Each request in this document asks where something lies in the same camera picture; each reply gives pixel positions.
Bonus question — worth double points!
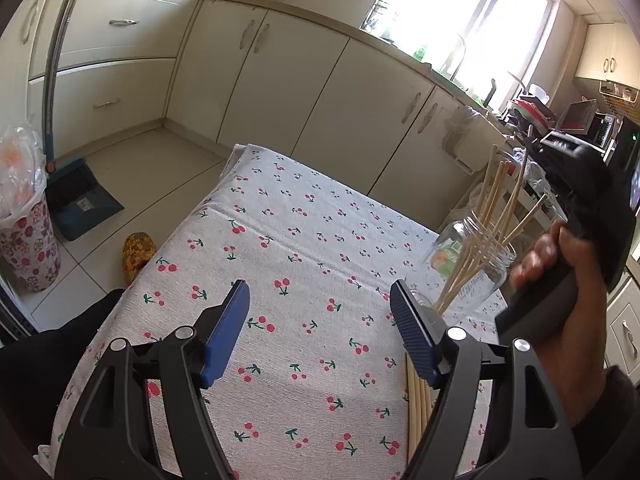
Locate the stack of dishes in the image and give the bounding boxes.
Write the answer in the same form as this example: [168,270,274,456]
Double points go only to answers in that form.
[502,82,553,128]

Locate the person's right hand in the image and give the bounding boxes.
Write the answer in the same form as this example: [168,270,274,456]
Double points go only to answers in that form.
[512,222,610,427]

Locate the cream cabinets with drawers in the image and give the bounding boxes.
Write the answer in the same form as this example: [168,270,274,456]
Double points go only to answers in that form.
[602,270,640,376]

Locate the kitchen window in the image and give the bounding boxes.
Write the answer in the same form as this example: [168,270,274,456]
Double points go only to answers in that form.
[360,0,576,96]

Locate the clear glass jar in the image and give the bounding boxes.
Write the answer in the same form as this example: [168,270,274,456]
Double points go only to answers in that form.
[421,217,517,313]

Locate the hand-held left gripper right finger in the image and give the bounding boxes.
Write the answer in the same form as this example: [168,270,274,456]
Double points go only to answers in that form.
[390,280,583,480]

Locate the floral bin with plastic bag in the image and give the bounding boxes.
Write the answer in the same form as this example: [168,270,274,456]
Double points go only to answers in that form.
[0,125,62,293]

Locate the wire hanging basket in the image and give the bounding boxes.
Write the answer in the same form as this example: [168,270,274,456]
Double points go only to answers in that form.
[599,80,640,107]

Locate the yellow patterned slipper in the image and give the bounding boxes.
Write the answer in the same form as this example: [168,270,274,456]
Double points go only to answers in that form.
[121,231,157,287]

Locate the cream cabinet beside window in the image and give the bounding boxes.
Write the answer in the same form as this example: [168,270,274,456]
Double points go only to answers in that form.
[574,22,640,83]

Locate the long metal broom handle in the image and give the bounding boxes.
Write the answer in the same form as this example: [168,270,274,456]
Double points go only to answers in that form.
[42,0,96,173]

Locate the blue dustpan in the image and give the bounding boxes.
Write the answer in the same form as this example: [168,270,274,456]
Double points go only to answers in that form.
[46,156,126,242]

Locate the translucent hanging bag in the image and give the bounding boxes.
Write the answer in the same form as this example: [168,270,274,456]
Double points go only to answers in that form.
[442,105,483,173]

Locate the person's black pants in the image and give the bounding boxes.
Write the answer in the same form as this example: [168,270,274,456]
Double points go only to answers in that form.
[0,287,126,466]

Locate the cherry print tablecloth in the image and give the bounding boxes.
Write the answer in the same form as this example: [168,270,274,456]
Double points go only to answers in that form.
[49,142,508,480]

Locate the curved metal faucet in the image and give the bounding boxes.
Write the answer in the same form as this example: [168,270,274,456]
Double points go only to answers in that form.
[447,34,473,83]

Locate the bunch of wooden chopsticks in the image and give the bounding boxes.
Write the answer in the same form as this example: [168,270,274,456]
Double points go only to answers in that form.
[434,144,549,313]

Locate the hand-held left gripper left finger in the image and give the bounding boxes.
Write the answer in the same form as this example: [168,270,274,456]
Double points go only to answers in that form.
[54,280,251,480]

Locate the silver toaster oven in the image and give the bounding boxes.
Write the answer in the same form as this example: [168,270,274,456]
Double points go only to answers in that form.
[554,99,601,135]

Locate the cream base cabinets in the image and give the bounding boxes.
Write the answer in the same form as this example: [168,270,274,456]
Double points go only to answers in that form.
[0,0,506,211]

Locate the person's right forearm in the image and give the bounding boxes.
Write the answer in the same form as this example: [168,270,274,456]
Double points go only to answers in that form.
[567,360,640,480]

